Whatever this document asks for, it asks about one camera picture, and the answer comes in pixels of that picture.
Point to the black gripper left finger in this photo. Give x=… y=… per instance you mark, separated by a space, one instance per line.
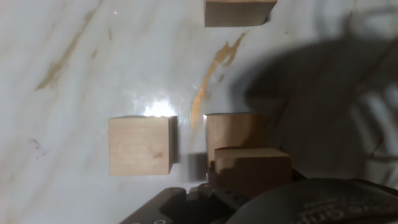
x=174 y=205

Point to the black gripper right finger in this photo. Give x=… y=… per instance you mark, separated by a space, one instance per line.
x=298 y=175

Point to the large wooden cube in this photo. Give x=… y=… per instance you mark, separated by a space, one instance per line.
x=233 y=130
x=253 y=171
x=236 y=12
x=140 y=146

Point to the marble pattern mat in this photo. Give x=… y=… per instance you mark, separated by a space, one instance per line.
x=77 y=124

